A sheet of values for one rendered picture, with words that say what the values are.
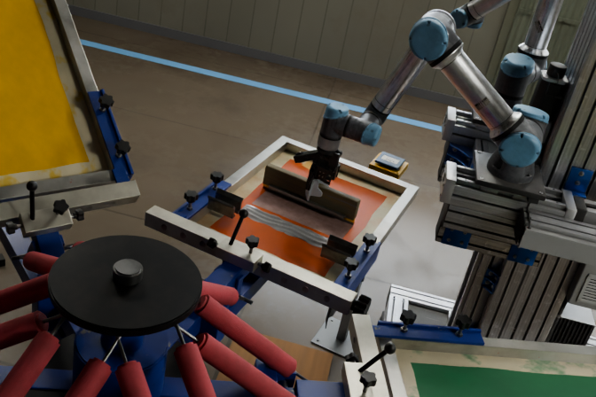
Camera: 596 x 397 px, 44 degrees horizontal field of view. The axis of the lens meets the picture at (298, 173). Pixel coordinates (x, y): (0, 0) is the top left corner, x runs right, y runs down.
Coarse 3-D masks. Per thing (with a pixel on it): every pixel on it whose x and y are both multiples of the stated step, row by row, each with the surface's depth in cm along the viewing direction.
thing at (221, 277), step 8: (224, 264) 208; (232, 264) 209; (216, 272) 204; (224, 272) 205; (232, 272) 205; (240, 272) 207; (248, 272) 214; (208, 280) 201; (216, 280) 201; (224, 280) 202; (232, 280) 204
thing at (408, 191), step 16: (272, 144) 288; (288, 144) 292; (304, 144) 292; (256, 160) 274; (240, 176) 262; (368, 176) 282; (384, 176) 281; (400, 192) 279; (416, 192) 277; (400, 208) 263; (384, 224) 251; (384, 240) 249
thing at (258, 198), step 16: (288, 160) 286; (304, 176) 278; (256, 192) 262; (272, 192) 264; (272, 208) 254; (288, 208) 256; (304, 208) 258; (224, 224) 241; (256, 224) 244; (240, 240) 235; (272, 240) 238
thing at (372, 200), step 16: (352, 192) 274; (368, 192) 276; (368, 208) 266; (304, 224) 249; (320, 224) 251; (336, 224) 253; (288, 240) 239; (352, 240) 246; (288, 256) 232; (304, 256) 233; (320, 256) 235; (320, 272) 228
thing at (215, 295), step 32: (32, 256) 181; (32, 288) 157; (224, 288) 186; (32, 320) 146; (64, 320) 147; (224, 320) 165; (32, 352) 141; (192, 352) 147; (224, 352) 155; (256, 352) 170; (32, 384) 140; (96, 384) 138; (128, 384) 139; (192, 384) 144; (256, 384) 159
